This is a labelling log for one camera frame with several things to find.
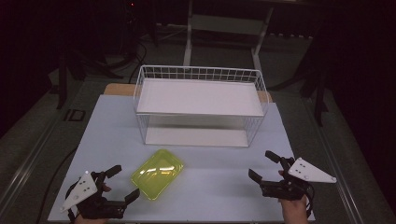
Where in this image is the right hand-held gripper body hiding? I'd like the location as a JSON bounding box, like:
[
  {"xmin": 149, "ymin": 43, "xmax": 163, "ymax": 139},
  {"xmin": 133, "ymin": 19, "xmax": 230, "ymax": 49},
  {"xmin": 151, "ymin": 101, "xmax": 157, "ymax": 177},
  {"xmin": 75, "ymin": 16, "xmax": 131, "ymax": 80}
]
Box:
[{"xmin": 261, "ymin": 157, "xmax": 338, "ymax": 201}]

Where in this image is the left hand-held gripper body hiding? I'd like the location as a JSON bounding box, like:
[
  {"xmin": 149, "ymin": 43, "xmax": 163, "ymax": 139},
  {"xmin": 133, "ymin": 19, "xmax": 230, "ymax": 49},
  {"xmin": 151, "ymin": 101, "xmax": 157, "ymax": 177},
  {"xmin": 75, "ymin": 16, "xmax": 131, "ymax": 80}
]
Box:
[{"xmin": 60, "ymin": 170, "xmax": 127, "ymax": 220}]

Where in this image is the yellow-green plastic tray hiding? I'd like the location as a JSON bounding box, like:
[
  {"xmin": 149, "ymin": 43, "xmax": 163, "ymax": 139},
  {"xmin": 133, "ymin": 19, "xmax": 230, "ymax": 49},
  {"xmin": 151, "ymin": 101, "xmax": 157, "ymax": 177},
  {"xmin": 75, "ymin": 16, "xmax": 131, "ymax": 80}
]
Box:
[{"xmin": 130, "ymin": 148, "xmax": 185, "ymax": 202}]

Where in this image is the white wire shelf rack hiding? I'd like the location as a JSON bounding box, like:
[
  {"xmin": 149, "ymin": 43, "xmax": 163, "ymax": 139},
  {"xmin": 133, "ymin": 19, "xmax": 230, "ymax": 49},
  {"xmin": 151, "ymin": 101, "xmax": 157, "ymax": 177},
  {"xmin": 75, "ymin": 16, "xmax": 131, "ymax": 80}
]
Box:
[{"xmin": 133, "ymin": 64, "xmax": 271, "ymax": 149}]

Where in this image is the person's left hand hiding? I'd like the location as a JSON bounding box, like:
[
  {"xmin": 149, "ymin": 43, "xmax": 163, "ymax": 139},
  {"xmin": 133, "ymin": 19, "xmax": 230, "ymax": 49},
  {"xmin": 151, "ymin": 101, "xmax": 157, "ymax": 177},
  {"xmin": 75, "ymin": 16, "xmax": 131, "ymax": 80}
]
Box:
[{"xmin": 74, "ymin": 184, "xmax": 112, "ymax": 224}]

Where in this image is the person's right hand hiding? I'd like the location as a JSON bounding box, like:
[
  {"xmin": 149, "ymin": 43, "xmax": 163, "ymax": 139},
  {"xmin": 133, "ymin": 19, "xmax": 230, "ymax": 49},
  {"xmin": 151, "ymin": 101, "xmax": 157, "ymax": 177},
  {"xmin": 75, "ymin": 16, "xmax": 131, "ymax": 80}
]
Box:
[{"xmin": 277, "ymin": 169, "xmax": 310, "ymax": 224}]

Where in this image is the pale blue table mat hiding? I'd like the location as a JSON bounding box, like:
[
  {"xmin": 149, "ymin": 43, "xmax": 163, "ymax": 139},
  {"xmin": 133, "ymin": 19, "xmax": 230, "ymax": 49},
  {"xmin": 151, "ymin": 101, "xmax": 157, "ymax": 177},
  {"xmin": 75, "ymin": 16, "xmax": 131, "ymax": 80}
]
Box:
[{"xmin": 47, "ymin": 92, "xmax": 316, "ymax": 224}]

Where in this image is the black floor socket plate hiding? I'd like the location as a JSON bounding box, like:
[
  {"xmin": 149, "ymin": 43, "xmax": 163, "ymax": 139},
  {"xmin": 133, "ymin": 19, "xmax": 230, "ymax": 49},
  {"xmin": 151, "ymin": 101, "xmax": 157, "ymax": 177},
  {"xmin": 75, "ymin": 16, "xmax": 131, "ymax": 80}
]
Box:
[{"xmin": 64, "ymin": 108, "xmax": 87, "ymax": 122}]

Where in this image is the dark metal stand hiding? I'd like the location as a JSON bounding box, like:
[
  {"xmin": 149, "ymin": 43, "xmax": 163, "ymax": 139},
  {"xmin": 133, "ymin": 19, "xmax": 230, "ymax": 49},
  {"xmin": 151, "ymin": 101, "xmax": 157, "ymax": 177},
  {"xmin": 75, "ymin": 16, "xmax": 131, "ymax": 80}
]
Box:
[
  {"xmin": 46, "ymin": 46, "xmax": 125, "ymax": 110},
  {"xmin": 267, "ymin": 27, "xmax": 331, "ymax": 128}
]

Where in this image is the metal floor rail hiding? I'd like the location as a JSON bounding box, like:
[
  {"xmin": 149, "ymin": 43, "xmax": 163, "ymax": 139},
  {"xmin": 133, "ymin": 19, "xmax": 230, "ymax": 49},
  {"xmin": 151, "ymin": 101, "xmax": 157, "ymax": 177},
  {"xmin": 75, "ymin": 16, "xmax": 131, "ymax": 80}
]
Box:
[
  {"xmin": 302, "ymin": 96, "xmax": 363, "ymax": 224},
  {"xmin": 0, "ymin": 108, "xmax": 68, "ymax": 206}
]

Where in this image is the black floor cable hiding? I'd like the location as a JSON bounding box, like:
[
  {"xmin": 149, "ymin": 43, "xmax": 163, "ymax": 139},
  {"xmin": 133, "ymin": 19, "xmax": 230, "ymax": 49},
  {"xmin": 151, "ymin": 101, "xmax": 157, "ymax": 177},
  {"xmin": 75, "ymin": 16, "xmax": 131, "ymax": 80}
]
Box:
[{"xmin": 35, "ymin": 147, "xmax": 78, "ymax": 224}]

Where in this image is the bundle of black cables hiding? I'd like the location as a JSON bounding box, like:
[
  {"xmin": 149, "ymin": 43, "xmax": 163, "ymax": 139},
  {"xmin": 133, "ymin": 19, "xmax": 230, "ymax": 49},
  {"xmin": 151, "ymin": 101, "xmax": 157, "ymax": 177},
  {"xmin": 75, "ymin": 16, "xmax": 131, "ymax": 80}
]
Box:
[{"xmin": 92, "ymin": 18, "xmax": 150, "ymax": 85}]

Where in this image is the white metal stand frame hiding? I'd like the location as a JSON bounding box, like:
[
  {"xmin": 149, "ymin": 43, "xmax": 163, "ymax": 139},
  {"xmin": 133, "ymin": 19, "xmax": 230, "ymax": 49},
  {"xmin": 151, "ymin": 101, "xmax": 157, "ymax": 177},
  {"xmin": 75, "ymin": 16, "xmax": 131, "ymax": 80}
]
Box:
[{"xmin": 182, "ymin": 0, "xmax": 276, "ymax": 73}]

